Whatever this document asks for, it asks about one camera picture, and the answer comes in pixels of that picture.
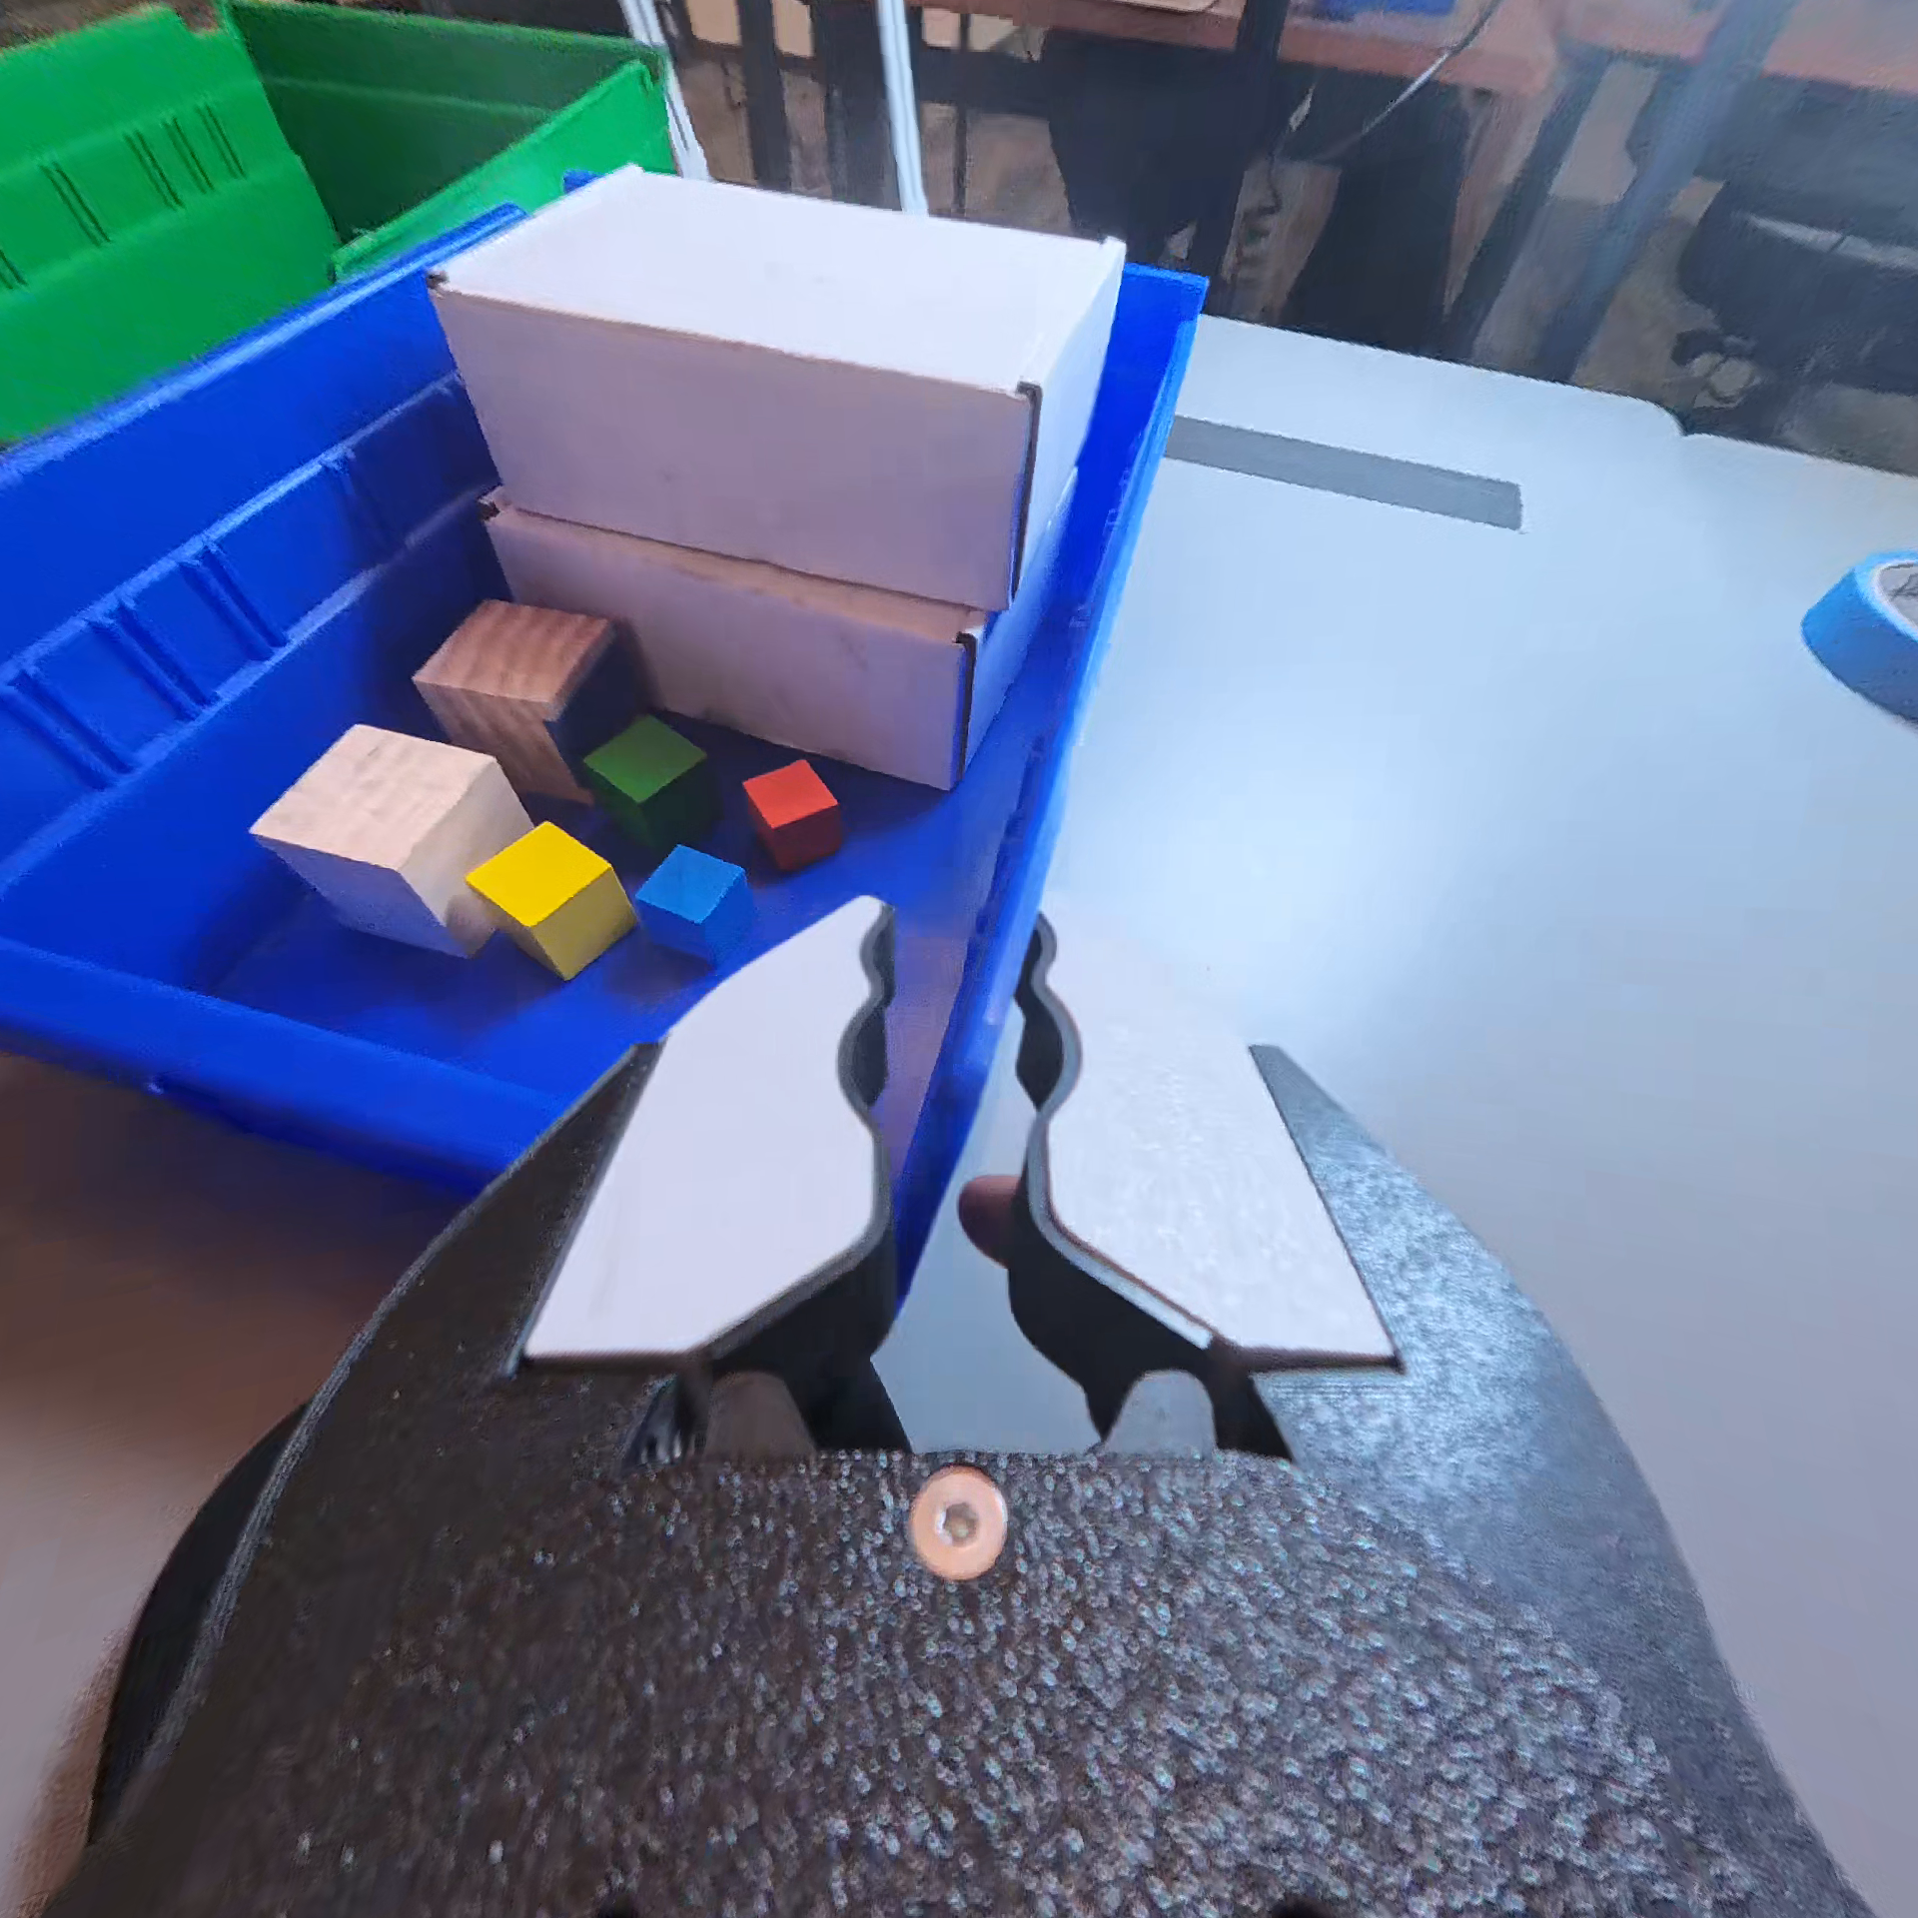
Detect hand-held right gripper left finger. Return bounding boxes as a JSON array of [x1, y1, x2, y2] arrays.
[[520, 894, 905, 1424]]

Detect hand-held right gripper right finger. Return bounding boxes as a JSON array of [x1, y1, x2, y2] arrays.
[[1008, 913, 1404, 1447]]

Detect small blue cube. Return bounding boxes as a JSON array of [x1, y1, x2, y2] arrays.
[[632, 841, 760, 965]]

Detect small yellow cube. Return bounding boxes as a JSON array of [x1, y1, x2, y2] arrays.
[[464, 819, 640, 983]]

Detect small red cube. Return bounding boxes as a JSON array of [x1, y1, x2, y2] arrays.
[[740, 757, 846, 875]]

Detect small green cube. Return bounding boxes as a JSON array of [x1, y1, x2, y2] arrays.
[[583, 712, 715, 848]]

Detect blue plastic bin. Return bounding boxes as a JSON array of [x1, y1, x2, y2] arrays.
[[0, 200, 1210, 1295]]

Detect white cardboard box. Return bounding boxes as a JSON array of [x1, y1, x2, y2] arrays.
[[428, 163, 1129, 614], [480, 476, 1084, 795]]

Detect person's right hand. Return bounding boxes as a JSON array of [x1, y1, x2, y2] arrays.
[[957, 1174, 1035, 1274]]

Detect large pale wooden cube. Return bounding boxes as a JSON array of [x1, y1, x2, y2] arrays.
[[249, 723, 540, 960]]

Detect large dark wooden cube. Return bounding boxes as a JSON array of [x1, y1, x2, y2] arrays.
[[412, 598, 622, 806]]

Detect grey tape strip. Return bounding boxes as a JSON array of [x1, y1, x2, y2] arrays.
[[1165, 414, 1527, 533]]

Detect blue tape roll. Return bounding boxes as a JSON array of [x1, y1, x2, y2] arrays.
[[1799, 548, 1918, 703]]

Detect white metal pole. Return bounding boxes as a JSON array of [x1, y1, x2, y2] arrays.
[[881, 0, 935, 214]]

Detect black office chair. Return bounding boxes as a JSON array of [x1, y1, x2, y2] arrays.
[[1668, 175, 1918, 441]]

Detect green plastic bin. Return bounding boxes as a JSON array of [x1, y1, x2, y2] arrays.
[[0, 0, 681, 448]]

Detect brown desk with black legs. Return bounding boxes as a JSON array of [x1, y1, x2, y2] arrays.
[[719, 0, 1918, 384]]

